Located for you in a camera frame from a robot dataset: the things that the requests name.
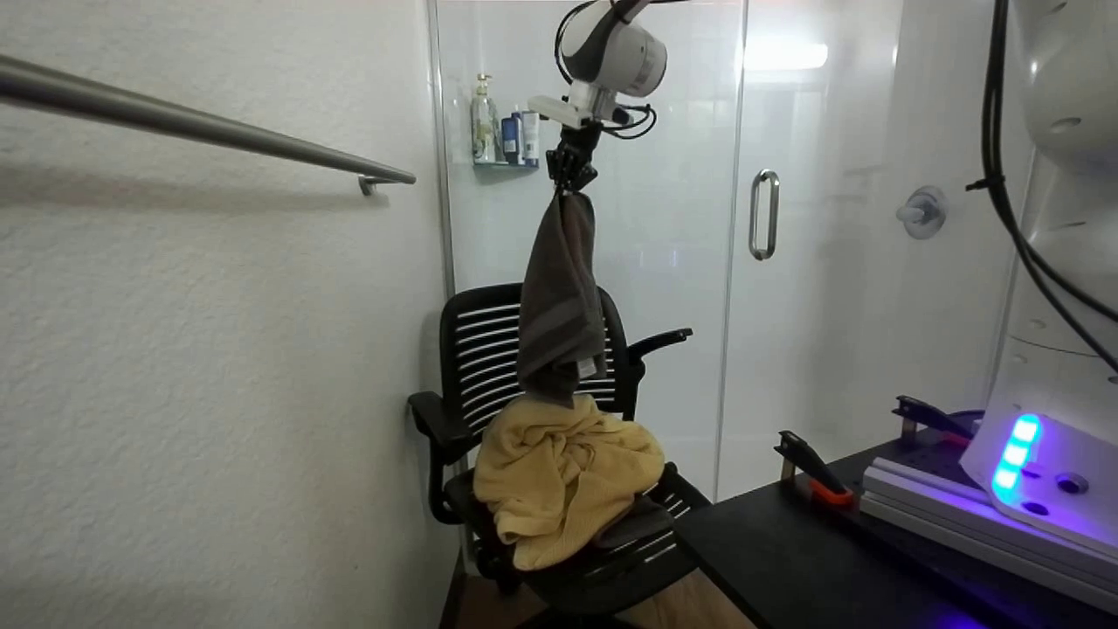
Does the metal towel bar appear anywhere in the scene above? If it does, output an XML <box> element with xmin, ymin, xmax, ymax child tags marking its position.
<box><xmin>0</xmin><ymin>54</ymin><xmax>415</xmax><ymax>194</ymax></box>

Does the yellow towel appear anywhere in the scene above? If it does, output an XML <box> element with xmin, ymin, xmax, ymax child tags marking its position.
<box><xmin>471</xmin><ymin>393</ymin><xmax>668</xmax><ymax>571</ymax></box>

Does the chrome shower door handle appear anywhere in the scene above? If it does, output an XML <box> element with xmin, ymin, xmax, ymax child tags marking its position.
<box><xmin>747</xmin><ymin>168</ymin><xmax>779</xmax><ymax>263</ymax></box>

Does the red black clamp tool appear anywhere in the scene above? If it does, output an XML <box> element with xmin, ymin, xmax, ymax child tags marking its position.
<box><xmin>776</xmin><ymin>431</ymin><xmax>855</xmax><ymax>514</ymax></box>

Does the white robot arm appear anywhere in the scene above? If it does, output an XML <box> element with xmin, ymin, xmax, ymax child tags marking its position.
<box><xmin>594</xmin><ymin>0</ymin><xmax>1114</xmax><ymax>541</ymax></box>

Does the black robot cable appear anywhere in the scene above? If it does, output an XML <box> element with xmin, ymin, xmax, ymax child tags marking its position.
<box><xmin>959</xmin><ymin>0</ymin><xmax>1118</xmax><ymax>377</ymax></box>

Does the chrome shower valve knob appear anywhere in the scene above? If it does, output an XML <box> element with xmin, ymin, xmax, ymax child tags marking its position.
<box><xmin>896</xmin><ymin>185</ymin><xmax>945</xmax><ymax>241</ymax></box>

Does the white shampoo bottle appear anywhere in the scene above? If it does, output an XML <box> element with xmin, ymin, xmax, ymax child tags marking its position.
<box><xmin>469</xmin><ymin>74</ymin><xmax>497</xmax><ymax>165</ymax></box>

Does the glass shower door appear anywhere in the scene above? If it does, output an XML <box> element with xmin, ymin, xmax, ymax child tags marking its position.
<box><xmin>712</xmin><ymin>0</ymin><xmax>1014</xmax><ymax>496</ymax></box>

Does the grey-brown towel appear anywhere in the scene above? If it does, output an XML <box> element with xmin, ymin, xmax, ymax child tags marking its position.
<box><xmin>517</xmin><ymin>191</ymin><xmax>605</xmax><ymax>397</ymax></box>

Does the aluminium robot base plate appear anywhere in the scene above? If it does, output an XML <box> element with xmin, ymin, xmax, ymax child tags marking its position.
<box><xmin>859</xmin><ymin>451</ymin><xmax>1118</xmax><ymax>616</ymax></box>

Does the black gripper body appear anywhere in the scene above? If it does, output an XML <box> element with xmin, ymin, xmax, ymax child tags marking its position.
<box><xmin>544</xmin><ymin>124</ymin><xmax>602</xmax><ymax>191</ymax></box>

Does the blue toiletry container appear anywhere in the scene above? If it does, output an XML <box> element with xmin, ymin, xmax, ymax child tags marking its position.
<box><xmin>499</xmin><ymin>111</ymin><xmax>542</xmax><ymax>168</ymax></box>

